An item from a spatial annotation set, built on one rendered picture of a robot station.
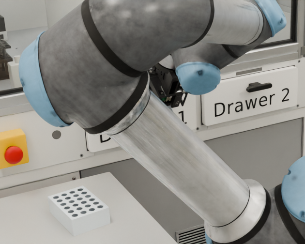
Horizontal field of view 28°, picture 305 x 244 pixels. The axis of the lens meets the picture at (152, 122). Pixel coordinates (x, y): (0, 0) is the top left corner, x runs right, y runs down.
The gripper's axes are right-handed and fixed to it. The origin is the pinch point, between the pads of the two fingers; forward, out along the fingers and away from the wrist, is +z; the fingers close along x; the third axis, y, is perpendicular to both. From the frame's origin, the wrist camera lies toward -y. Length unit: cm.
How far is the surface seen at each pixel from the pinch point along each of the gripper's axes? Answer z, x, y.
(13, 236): 4.5, -37.7, 20.8
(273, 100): 8.1, 38.2, 0.6
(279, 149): 23.4, 42.6, 7.5
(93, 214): -1.5, -22.4, 23.5
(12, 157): 2.6, -33.4, 3.6
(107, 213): -0.7, -19.3, 23.6
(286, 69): 1.5, 42.2, -3.9
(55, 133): 6.5, -21.7, -2.6
